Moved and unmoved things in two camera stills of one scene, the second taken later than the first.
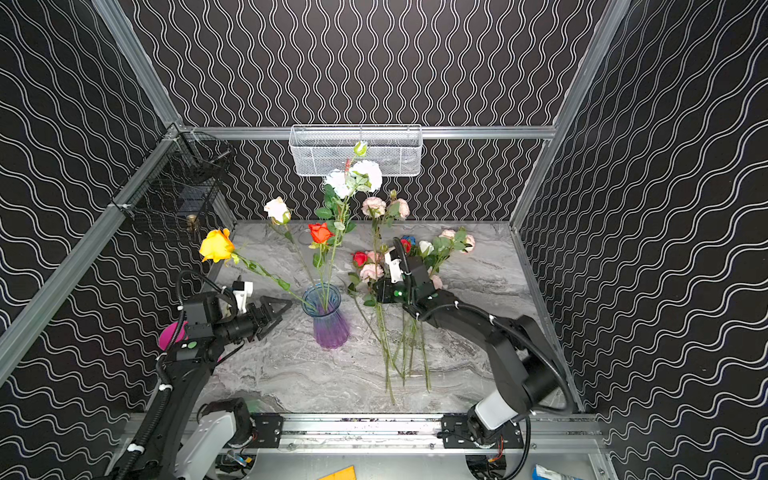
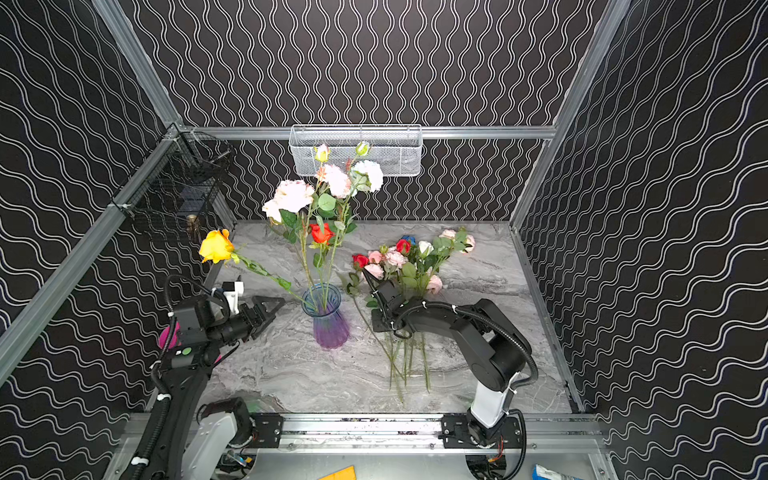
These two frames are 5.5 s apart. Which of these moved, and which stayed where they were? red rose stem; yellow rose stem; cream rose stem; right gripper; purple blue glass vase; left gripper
Moved: right gripper; cream rose stem
Stayed: yellow rose stem; purple blue glass vase; red rose stem; left gripper
